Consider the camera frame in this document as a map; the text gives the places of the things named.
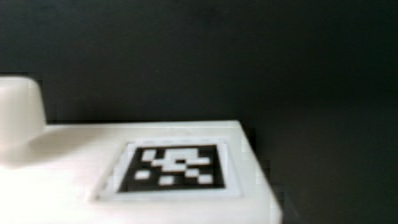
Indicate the white drawer box front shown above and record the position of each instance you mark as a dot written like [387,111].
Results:
[140,173]

